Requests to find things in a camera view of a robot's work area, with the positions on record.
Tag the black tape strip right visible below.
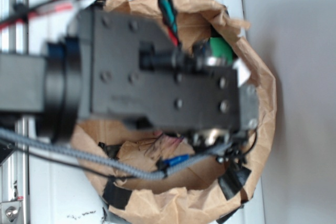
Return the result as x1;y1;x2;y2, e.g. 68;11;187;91
217;166;251;200

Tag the aluminium frame rail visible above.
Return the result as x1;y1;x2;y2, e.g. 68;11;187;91
1;0;34;223

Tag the green block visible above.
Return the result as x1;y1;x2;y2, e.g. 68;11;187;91
209;37;234;64

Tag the black tape strip left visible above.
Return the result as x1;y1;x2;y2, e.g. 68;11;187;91
102;176;133;210

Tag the grey braided cable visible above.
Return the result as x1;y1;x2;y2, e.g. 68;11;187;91
0;128;237;182

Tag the brown paper bag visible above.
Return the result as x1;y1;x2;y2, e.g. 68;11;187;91
71;0;277;223

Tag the black tape strip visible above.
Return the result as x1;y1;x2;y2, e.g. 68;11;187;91
102;176;133;210
217;166;251;200

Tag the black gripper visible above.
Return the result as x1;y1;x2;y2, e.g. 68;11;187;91
78;9;259;132

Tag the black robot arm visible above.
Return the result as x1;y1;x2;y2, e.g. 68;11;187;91
1;9;259;141

